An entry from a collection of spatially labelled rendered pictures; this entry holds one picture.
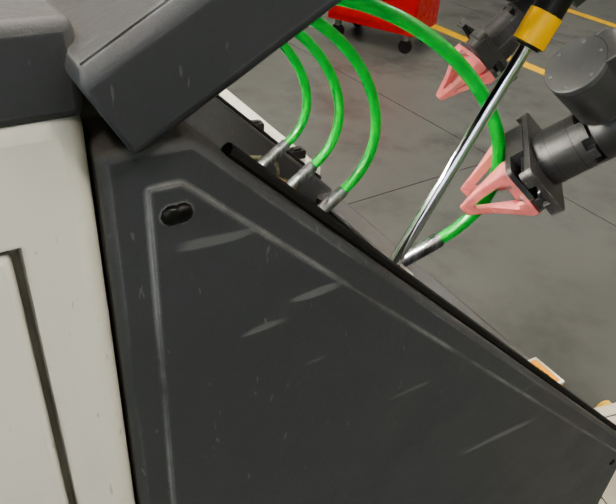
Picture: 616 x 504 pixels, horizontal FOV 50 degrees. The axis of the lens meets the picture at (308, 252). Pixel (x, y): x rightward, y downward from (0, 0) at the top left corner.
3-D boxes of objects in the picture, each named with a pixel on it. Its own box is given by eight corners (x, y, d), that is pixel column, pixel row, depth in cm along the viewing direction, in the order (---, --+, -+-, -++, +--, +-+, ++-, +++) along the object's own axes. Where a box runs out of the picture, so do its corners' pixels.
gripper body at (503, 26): (452, 26, 95) (492, -13, 94) (486, 72, 101) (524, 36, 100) (474, 40, 90) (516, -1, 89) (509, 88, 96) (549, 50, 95)
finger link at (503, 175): (443, 204, 70) (523, 163, 65) (446, 162, 75) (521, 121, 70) (480, 243, 73) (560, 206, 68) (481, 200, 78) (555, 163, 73)
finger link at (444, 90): (419, 79, 99) (468, 32, 97) (444, 108, 103) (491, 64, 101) (440, 97, 94) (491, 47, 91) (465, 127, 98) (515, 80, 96)
